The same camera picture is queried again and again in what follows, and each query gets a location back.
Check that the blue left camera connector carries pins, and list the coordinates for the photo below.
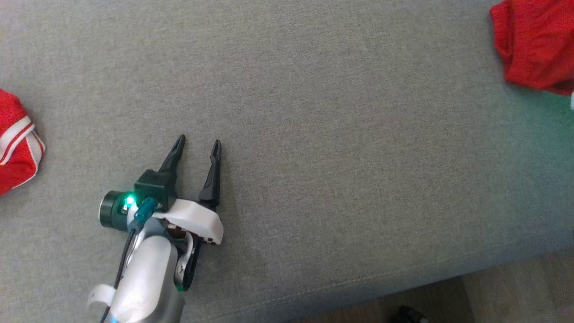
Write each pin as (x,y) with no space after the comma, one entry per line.
(144,213)

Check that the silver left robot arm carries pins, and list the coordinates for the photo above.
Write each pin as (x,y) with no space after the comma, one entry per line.
(148,278)

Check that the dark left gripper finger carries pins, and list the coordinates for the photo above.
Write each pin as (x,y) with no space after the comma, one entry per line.
(174,157)
(212,186)

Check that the red basketball jersey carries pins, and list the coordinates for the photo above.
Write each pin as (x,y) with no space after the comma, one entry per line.
(538,45)

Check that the red shorts with white stripes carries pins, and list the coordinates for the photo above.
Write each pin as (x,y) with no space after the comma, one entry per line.
(13,175)

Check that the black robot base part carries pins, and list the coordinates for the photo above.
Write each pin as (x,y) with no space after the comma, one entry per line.
(408,315)

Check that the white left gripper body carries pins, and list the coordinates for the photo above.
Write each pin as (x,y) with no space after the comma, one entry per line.
(199,220)

